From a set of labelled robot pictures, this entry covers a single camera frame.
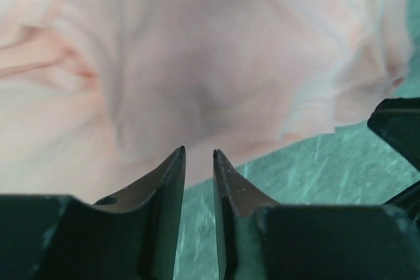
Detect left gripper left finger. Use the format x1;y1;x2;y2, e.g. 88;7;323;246
1;148;186;279

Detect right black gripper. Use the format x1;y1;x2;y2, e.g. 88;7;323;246
367;98;419;224

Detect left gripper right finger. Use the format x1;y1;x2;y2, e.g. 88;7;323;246
213;150;419;279

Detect pink t shirt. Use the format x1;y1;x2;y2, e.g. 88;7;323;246
1;0;412;203

